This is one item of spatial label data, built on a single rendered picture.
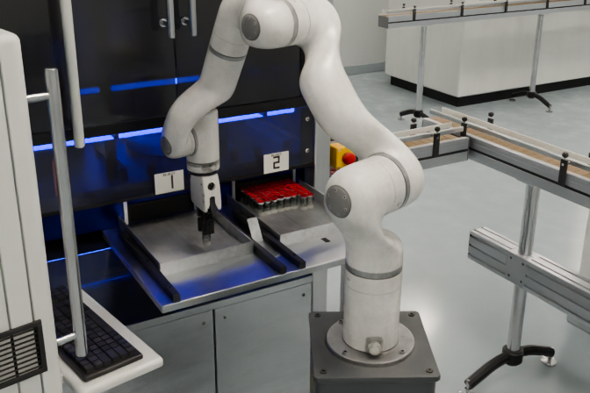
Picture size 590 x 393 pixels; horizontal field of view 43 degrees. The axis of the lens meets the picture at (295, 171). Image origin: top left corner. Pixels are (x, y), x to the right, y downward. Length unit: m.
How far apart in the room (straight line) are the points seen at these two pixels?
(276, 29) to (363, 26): 6.52
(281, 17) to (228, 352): 1.27
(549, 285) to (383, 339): 1.26
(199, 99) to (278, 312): 0.94
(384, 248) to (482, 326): 1.99
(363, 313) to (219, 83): 0.62
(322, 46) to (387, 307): 0.55
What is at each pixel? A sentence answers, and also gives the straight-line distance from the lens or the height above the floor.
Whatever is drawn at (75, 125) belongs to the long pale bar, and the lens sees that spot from 1.91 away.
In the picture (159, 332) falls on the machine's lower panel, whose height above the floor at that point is 0.55.
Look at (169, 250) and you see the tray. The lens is 2.03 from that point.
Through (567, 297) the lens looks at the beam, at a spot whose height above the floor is 0.49.
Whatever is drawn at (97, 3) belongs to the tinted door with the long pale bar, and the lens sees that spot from 1.95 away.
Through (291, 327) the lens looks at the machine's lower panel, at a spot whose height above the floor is 0.43.
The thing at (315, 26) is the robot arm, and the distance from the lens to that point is 1.57.
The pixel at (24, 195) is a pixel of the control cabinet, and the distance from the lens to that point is 1.43.
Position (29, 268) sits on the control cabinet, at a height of 1.12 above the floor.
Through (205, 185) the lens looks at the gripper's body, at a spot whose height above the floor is 1.09.
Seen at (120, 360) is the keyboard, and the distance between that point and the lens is 1.72.
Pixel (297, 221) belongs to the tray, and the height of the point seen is 0.88.
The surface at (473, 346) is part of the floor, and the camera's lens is 3.30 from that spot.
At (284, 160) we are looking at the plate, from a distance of 2.25.
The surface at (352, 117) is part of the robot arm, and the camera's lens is 1.49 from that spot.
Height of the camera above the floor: 1.77
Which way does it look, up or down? 20 degrees down
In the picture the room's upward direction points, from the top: straight up
